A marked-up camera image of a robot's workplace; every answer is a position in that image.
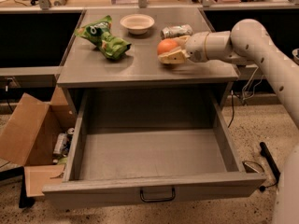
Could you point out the bottle inside cardboard box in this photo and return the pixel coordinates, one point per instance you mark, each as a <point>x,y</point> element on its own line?
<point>63,142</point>

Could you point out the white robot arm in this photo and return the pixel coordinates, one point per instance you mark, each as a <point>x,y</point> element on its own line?
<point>249,42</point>

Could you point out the grey cabinet counter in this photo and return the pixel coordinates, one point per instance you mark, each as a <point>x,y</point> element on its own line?
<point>86,67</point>

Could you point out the orange fruit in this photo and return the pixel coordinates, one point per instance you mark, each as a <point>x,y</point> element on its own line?
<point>166,45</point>

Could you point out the black floor stand leg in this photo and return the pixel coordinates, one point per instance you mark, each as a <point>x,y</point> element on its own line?
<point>266,153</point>

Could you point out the white paper bowl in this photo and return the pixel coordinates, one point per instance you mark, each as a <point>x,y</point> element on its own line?
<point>137,24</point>

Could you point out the brown cardboard box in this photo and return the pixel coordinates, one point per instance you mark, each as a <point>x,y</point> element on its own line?
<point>30,136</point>

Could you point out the open grey top drawer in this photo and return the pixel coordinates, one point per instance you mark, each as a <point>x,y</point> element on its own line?
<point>128,140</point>

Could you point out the black drawer handle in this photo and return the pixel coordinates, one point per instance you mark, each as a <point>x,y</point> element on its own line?
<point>157,195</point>

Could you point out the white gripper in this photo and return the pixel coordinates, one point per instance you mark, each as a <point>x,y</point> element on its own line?
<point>195,47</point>

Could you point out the crushed silver can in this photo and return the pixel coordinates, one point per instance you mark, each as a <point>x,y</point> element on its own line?
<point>176,31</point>

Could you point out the green chip bag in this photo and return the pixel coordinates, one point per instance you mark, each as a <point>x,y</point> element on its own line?
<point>99,34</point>

